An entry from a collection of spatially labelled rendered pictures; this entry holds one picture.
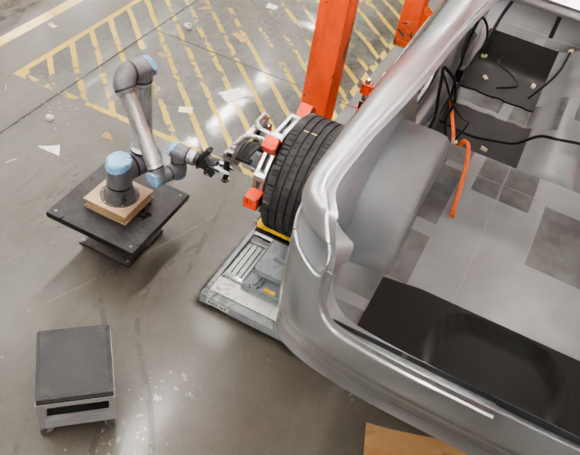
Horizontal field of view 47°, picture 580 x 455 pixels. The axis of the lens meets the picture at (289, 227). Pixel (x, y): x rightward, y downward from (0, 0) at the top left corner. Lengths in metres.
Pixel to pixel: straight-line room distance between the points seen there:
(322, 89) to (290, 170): 0.66
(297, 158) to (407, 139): 0.54
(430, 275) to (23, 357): 2.15
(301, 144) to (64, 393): 1.60
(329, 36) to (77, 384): 2.12
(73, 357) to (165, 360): 0.59
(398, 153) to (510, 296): 0.82
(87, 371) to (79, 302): 0.77
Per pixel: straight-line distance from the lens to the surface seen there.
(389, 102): 2.59
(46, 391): 3.29
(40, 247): 4.32
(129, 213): 3.96
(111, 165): 3.87
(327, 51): 3.62
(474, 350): 3.02
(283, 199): 3.27
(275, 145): 3.25
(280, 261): 3.93
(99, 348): 3.39
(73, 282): 4.11
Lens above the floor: 3.11
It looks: 44 degrees down
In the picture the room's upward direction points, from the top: 12 degrees clockwise
